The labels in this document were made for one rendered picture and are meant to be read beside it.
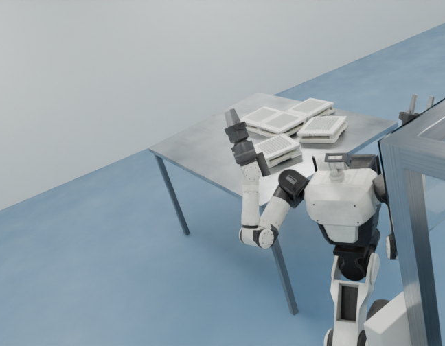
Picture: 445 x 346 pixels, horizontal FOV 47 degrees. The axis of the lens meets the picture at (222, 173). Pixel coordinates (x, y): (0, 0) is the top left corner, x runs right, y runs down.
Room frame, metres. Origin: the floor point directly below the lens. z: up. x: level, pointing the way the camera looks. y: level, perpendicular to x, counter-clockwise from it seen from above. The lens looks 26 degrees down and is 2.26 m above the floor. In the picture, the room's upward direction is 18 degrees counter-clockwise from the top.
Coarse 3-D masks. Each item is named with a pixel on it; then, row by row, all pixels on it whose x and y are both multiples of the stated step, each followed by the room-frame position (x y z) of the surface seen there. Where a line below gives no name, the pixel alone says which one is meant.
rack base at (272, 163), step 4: (288, 152) 2.84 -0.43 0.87; (292, 152) 2.83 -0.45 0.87; (296, 152) 2.81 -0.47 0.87; (300, 152) 2.81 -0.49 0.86; (284, 156) 2.81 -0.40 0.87; (288, 156) 2.79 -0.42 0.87; (292, 156) 2.80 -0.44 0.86; (296, 156) 2.80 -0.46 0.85; (272, 160) 2.81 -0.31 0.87; (276, 160) 2.79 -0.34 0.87; (280, 160) 2.78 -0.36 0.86; (284, 160) 2.80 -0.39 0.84; (272, 164) 2.77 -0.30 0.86; (276, 164) 2.78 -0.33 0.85
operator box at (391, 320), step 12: (396, 300) 1.11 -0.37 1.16; (384, 312) 1.08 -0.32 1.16; (396, 312) 1.06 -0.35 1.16; (372, 324) 1.05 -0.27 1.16; (384, 324) 1.04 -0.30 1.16; (396, 324) 1.04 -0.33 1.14; (408, 324) 1.06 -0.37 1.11; (372, 336) 1.04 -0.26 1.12; (384, 336) 1.02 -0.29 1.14; (396, 336) 1.03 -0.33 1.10; (408, 336) 1.05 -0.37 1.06
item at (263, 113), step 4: (264, 108) 3.55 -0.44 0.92; (256, 112) 3.53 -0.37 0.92; (260, 112) 3.51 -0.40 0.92; (264, 112) 3.49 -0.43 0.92; (268, 112) 3.46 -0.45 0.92; (272, 112) 3.44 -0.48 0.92; (276, 112) 3.43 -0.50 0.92; (248, 116) 3.51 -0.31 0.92; (252, 116) 3.49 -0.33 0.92; (256, 116) 3.46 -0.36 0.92; (260, 116) 3.43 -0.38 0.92; (264, 116) 3.42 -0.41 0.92; (268, 116) 3.40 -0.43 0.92; (252, 120) 3.43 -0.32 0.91; (256, 120) 3.39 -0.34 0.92; (260, 120) 3.37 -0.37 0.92
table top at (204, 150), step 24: (264, 96) 4.05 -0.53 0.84; (216, 120) 3.85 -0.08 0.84; (360, 120) 3.03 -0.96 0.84; (384, 120) 2.92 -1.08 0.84; (168, 144) 3.67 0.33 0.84; (192, 144) 3.52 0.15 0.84; (216, 144) 3.38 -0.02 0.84; (312, 144) 2.90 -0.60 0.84; (336, 144) 2.80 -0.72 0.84; (360, 144) 2.70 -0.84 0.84; (192, 168) 3.11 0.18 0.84; (216, 168) 2.99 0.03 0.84; (240, 168) 2.89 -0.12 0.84; (288, 168) 2.69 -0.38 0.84; (312, 168) 2.60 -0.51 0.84; (240, 192) 2.59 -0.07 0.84; (264, 192) 2.50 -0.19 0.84
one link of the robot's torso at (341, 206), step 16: (352, 160) 1.85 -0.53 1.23; (368, 160) 1.81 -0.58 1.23; (320, 176) 1.79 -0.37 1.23; (352, 176) 1.72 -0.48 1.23; (368, 176) 1.69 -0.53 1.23; (304, 192) 1.80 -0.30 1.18; (320, 192) 1.71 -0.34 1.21; (336, 192) 1.67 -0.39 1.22; (352, 192) 1.63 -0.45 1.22; (368, 192) 1.62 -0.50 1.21; (320, 208) 1.69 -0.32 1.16; (336, 208) 1.65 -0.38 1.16; (352, 208) 1.62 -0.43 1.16; (368, 208) 1.61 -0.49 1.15; (320, 224) 1.73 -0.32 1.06; (336, 224) 1.66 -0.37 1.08; (352, 224) 1.62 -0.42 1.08; (368, 224) 1.63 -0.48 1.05; (336, 240) 1.68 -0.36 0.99; (352, 240) 1.64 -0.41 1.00; (368, 240) 1.64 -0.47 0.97
